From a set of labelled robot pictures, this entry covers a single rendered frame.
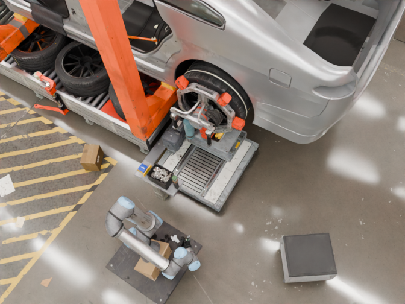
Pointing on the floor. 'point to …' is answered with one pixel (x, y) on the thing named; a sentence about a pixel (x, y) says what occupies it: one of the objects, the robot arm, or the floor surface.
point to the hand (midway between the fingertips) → (179, 236)
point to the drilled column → (160, 193)
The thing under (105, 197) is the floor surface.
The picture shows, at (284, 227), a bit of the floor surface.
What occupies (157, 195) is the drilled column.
